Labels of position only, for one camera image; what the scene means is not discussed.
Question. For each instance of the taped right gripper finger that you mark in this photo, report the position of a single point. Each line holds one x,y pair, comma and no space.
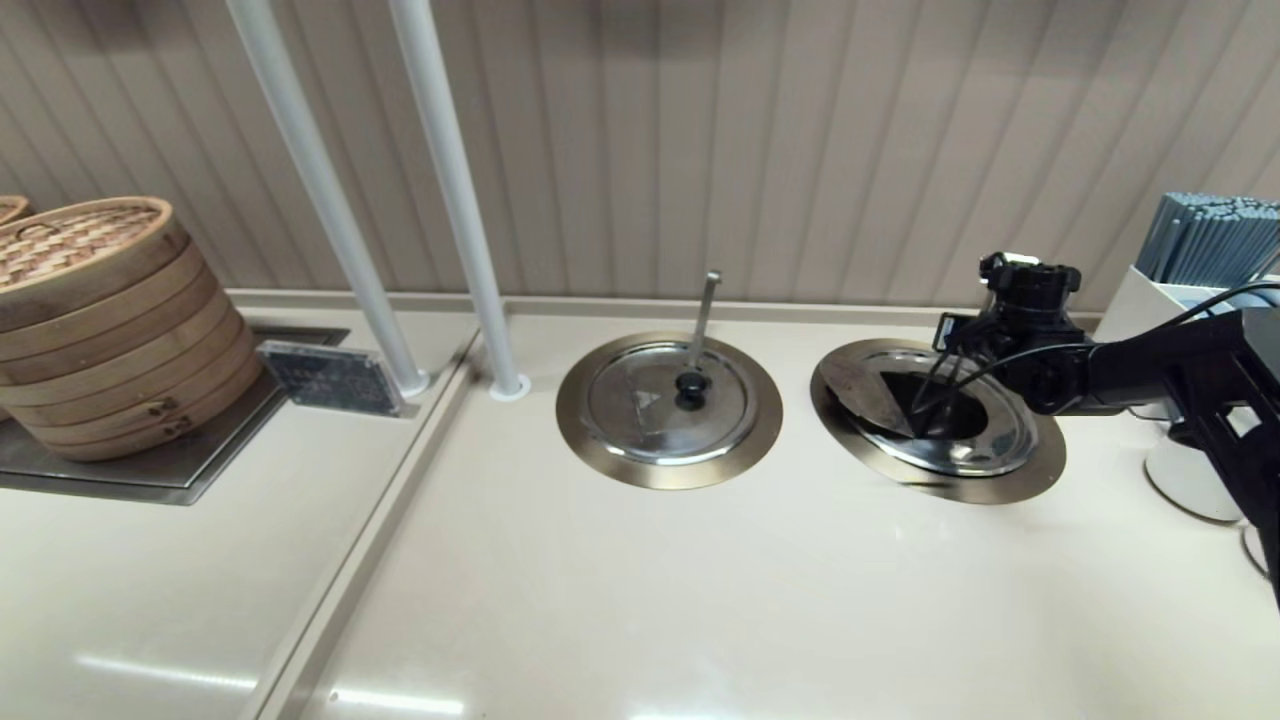
985,330
952,332

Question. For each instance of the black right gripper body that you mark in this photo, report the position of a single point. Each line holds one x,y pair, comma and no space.
1035,290

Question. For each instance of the steel pot lid black knob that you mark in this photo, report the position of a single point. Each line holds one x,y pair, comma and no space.
1005,440
640,400

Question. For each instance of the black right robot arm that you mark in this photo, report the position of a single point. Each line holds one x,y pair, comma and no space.
1180,360

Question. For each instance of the bamboo steamer baskets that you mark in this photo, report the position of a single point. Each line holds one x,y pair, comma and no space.
110,330

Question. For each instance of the white cutlery holder box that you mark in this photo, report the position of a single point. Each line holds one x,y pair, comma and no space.
1140,300

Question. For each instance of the grey chopsticks bundle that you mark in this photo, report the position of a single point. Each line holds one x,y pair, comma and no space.
1210,240

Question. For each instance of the white round jar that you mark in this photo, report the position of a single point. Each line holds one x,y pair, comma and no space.
1180,480
1255,552

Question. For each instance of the white metal pole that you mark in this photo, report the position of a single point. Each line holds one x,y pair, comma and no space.
330,200
460,200

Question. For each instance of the clear acrylic label stand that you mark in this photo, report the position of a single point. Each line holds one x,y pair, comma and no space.
330,378

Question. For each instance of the steel inset tray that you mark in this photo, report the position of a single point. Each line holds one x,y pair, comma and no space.
150,478

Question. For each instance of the bamboo steamer edge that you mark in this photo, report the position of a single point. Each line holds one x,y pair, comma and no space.
10,208

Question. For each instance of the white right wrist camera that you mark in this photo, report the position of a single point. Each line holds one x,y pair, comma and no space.
1020,257

